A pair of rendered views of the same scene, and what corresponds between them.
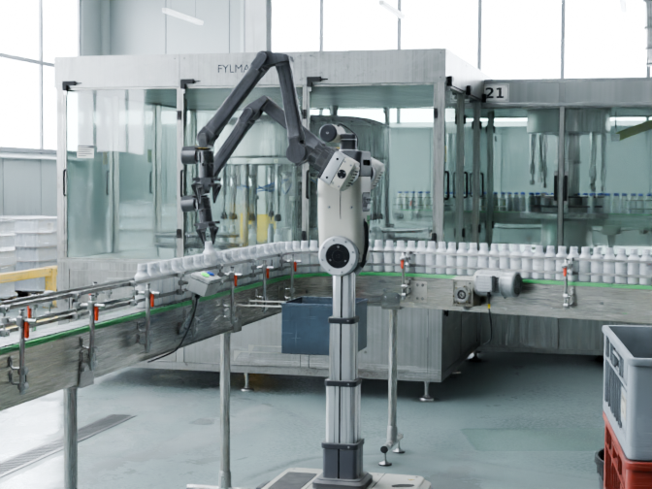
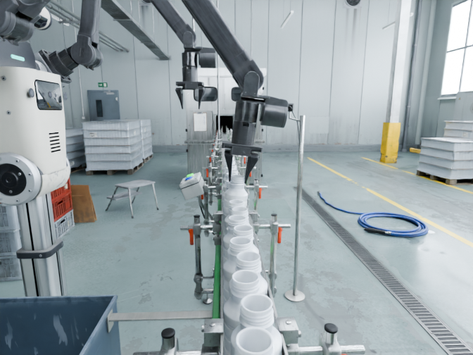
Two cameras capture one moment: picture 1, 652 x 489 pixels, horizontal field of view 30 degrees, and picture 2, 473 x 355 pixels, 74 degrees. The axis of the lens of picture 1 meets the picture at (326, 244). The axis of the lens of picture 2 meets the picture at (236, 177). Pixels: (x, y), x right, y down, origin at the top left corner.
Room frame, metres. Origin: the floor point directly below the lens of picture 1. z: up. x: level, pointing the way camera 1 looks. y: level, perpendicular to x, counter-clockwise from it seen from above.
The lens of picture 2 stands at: (5.97, 0.26, 1.38)
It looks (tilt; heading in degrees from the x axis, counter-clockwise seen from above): 12 degrees down; 163
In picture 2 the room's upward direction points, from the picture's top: straight up
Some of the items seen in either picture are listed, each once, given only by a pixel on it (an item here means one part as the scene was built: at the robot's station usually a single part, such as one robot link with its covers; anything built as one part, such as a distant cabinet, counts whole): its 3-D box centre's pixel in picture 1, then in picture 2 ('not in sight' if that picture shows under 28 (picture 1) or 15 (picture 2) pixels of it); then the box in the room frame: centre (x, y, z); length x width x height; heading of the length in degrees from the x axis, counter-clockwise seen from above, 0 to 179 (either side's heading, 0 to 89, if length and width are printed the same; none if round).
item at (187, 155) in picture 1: (196, 148); (200, 51); (4.75, 0.51, 1.60); 0.12 x 0.09 x 0.12; 76
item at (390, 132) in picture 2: not in sight; (389, 142); (-1.04, 6.93, 0.55); 0.40 x 0.40 x 1.10; 75
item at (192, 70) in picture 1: (296, 218); not in sight; (9.67, 0.24, 1.18); 2.88 x 2.73 x 2.35; 75
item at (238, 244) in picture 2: (233, 267); (240, 284); (5.50, 0.42, 1.08); 0.06 x 0.06 x 0.17
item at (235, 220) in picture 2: (224, 269); (237, 254); (5.39, 0.45, 1.08); 0.06 x 0.06 x 0.17
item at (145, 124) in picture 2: not in sight; (130, 140); (-3.59, 0.06, 0.59); 1.25 x 1.03 x 1.17; 166
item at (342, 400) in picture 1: (342, 428); not in sight; (4.83, -0.07, 0.49); 0.13 x 0.13 x 0.40; 75
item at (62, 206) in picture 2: not in sight; (42, 207); (2.12, -0.80, 0.33); 0.61 x 0.41 x 0.22; 168
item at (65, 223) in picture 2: not in sight; (44, 226); (2.12, -0.80, 0.11); 0.61 x 0.41 x 0.22; 168
